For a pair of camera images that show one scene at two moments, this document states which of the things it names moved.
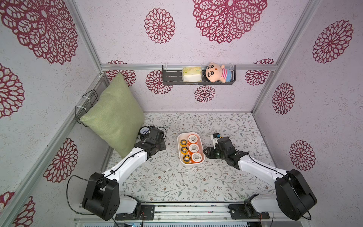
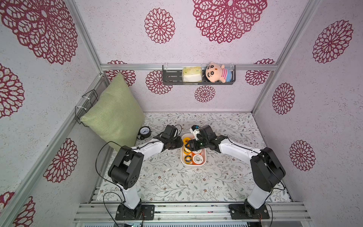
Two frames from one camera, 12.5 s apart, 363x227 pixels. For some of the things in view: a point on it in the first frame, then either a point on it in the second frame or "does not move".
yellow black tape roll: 186,159 does not move
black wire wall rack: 88,100 does not move
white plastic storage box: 190,148 does not move
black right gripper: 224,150 to 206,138
